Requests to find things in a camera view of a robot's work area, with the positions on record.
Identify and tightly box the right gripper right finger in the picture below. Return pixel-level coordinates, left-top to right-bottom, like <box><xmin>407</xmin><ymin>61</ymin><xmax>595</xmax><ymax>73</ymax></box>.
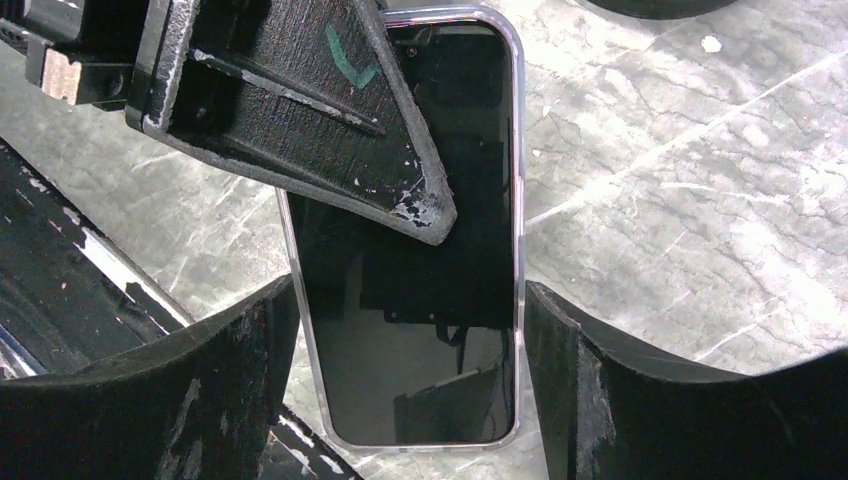
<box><xmin>524</xmin><ymin>281</ymin><xmax>847</xmax><ymax>479</ymax></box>

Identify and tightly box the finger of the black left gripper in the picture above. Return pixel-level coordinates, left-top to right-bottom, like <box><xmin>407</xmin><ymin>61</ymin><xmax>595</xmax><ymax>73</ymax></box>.
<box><xmin>126</xmin><ymin>1</ymin><xmax>457</xmax><ymax>245</ymax></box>

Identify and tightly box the phone with pink case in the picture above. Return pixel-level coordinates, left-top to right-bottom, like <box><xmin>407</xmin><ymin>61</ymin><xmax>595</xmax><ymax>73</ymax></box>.
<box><xmin>278</xmin><ymin>5</ymin><xmax>526</xmax><ymax>452</ymax></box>

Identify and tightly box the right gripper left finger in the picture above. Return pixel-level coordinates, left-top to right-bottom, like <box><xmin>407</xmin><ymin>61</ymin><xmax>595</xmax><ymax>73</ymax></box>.
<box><xmin>1</xmin><ymin>276</ymin><xmax>299</xmax><ymax>479</ymax></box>

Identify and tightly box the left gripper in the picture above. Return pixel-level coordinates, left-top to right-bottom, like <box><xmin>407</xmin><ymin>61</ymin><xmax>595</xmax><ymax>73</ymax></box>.
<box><xmin>1</xmin><ymin>0</ymin><xmax>150</xmax><ymax>111</ymax></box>

